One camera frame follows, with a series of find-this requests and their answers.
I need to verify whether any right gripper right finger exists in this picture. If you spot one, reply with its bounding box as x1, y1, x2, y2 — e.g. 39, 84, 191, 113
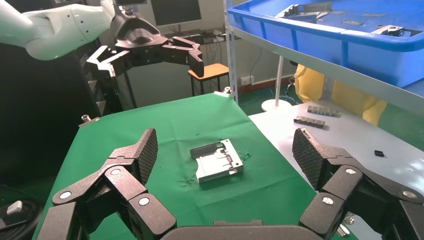
292, 128, 424, 240

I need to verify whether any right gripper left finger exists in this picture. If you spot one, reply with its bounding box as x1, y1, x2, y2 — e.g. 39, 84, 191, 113
36, 128, 178, 240

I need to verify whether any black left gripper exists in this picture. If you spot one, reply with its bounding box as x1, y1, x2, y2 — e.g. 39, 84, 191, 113
86, 12, 205, 80

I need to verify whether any sheet metal bracket curved cutout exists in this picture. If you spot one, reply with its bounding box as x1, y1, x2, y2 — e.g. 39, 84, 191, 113
189, 138, 245, 185

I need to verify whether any silver binder clip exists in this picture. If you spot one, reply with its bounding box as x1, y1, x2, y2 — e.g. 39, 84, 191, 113
335, 214, 356, 238
213, 86, 233, 99
78, 114, 101, 129

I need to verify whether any dark cluttered desk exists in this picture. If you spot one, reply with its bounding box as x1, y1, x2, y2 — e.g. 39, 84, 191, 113
163, 28, 229, 46

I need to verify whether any dark computer monitor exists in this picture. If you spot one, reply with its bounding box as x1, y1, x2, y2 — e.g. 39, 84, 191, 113
150, 0, 203, 27

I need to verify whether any wooden seat metal stool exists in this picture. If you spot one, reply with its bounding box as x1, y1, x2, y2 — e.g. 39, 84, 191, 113
187, 62, 230, 97

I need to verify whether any grey metal clip strip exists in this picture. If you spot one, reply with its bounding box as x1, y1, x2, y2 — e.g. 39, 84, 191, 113
307, 105, 342, 118
293, 115, 327, 130

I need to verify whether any yellow cloth bag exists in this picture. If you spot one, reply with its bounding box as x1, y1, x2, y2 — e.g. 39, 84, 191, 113
294, 63, 388, 127

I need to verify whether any white round lamp stand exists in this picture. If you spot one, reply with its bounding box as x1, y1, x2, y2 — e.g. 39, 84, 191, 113
260, 55, 293, 113

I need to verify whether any blue plastic bin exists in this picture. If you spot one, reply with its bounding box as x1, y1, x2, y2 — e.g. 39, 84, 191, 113
227, 0, 424, 89

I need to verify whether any white perforated shelf post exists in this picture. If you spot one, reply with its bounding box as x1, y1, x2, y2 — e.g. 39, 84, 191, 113
223, 0, 240, 106

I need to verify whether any white wall power outlet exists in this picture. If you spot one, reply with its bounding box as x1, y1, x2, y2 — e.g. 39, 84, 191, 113
239, 75, 256, 87

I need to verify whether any black base with white switch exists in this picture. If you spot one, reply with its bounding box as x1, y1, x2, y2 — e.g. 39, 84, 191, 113
0, 185, 46, 240

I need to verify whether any flat sheet metal bracket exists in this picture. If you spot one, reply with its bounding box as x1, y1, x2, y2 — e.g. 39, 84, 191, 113
370, 24, 405, 38

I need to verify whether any U-shaped sheet metal bracket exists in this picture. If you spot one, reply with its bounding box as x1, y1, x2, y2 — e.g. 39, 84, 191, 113
275, 1, 333, 22

